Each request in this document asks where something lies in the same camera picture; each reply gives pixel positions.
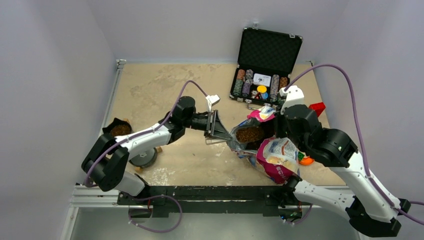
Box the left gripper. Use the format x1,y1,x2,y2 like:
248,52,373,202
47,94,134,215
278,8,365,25
182,109,232,141

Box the pet food bag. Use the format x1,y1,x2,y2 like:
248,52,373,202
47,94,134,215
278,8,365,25
227,106,299,184

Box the clear plastic scoop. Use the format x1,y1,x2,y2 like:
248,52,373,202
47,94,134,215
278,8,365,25
205,137,231,145

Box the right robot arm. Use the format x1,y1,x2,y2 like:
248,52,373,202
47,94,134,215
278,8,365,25
274,104,411,238

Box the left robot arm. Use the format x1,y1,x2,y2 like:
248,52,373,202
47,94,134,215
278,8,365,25
81,96,233,205

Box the black pet bowl paw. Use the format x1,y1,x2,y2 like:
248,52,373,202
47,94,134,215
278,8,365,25
129,146,163,173

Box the black pet bowl fish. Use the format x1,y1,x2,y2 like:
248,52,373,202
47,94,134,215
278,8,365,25
102,117,133,137

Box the red toy block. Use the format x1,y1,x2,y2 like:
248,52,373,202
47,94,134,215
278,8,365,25
308,102,326,117

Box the orange curved toy track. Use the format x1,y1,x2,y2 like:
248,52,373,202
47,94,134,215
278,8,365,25
297,151,315,166

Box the yellow poker chip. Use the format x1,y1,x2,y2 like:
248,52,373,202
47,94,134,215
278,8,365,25
256,85,267,94

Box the white card deck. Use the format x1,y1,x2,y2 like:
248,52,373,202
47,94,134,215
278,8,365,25
252,73,272,87

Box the black poker chip case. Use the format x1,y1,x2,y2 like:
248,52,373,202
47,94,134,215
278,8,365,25
229,27,303,108

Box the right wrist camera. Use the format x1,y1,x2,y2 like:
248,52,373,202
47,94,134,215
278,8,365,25
279,85,305,114

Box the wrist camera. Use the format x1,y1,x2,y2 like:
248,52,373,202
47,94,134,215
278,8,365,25
279,85,305,114
205,94,221,112

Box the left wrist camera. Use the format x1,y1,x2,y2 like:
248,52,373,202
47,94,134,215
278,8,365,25
205,94,221,112

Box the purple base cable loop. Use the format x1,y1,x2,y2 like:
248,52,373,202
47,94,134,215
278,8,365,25
128,194,184,233

